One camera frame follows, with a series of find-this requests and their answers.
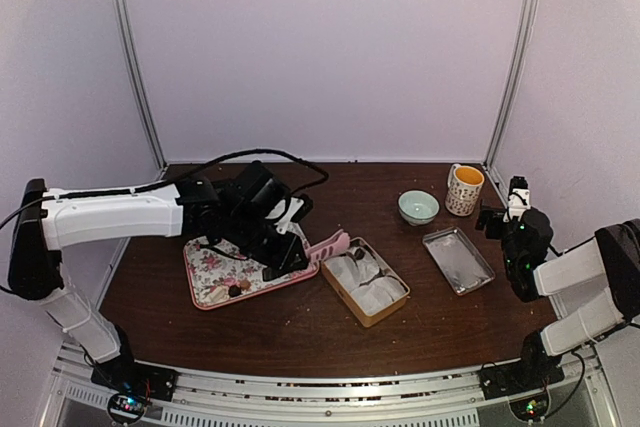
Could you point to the circuit board with leds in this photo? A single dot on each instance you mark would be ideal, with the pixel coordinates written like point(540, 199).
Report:
point(125, 409)
point(530, 409)

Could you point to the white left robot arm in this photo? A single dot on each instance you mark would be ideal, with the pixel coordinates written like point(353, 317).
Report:
point(50, 220)

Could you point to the pink floral serving tray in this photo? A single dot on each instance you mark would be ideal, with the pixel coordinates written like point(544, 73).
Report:
point(206, 269)

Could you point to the right rear aluminium corner post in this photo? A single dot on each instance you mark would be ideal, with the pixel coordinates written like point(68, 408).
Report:
point(523, 35)

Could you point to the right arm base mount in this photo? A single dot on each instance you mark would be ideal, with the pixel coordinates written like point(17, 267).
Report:
point(533, 370)

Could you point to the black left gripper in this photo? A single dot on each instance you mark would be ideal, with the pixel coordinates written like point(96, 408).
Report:
point(286, 260)

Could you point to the right circuit board with leds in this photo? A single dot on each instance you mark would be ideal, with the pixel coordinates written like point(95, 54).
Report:
point(530, 409)

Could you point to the aluminium corner post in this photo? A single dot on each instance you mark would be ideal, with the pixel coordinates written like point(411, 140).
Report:
point(135, 75)
point(523, 35)

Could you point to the pink metal tongs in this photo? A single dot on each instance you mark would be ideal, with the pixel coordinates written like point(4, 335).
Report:
point(335, 245)

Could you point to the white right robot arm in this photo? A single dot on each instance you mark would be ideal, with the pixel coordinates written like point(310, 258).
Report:
point(597, 281)

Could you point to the tan tin box paper cups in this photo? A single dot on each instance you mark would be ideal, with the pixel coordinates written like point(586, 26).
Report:
point(370, 288)

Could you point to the left rear aluminium corner post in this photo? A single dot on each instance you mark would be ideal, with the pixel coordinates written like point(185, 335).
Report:
point(135, 75)

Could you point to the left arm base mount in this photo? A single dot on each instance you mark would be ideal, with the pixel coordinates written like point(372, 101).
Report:
point(128, 376)

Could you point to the light blue ceramic bowl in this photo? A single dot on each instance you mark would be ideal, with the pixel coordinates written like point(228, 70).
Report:
point(417, 207)

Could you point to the white chocolate piece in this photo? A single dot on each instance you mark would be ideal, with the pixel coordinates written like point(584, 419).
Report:
point(217, 294)

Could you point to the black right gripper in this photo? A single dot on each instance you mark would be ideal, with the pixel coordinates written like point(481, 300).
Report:
point(495, 213)

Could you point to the white floral mug yellow inside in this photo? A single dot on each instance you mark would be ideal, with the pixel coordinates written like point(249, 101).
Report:
point(464, 185)

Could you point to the front aluminium frame rail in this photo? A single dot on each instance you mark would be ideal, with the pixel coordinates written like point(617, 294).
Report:
point(442, 398)

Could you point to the left circuit board with leds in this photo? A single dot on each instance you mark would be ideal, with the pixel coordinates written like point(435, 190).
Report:
point(125, 409)

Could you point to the right side aluminium base rail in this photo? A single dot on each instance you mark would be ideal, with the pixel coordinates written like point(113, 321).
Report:
point(590, 321)

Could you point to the bear print tin lid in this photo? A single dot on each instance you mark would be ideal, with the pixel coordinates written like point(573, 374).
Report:
point(459, 261)

